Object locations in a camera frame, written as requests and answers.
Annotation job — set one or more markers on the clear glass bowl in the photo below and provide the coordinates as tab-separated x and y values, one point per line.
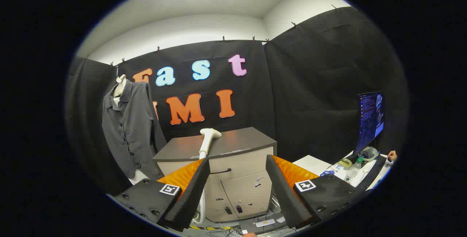
368	154

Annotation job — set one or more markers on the small blue object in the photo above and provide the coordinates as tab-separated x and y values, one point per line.
327	173

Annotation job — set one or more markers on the cream plastic clothes hanger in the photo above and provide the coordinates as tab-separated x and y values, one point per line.
119	86

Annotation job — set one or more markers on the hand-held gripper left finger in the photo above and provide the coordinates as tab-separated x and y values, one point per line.
193	193

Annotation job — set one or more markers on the beige cabinet with grey top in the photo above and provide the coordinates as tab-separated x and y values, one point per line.
237	186

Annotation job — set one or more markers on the black keyboard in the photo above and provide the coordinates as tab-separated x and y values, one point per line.
372	174

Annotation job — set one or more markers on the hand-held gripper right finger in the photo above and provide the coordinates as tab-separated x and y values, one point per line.
282	193

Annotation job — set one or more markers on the yellowish round container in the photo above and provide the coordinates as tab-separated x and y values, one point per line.
344	163

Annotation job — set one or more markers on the white power strip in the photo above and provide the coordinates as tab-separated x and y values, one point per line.
265	222

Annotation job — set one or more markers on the white garment steamer head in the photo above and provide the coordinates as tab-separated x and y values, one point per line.
208	138

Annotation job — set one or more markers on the grey button shirt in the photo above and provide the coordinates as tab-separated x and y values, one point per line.
131	131

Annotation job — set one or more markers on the clear water bottle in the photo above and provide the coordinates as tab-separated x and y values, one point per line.
354	169

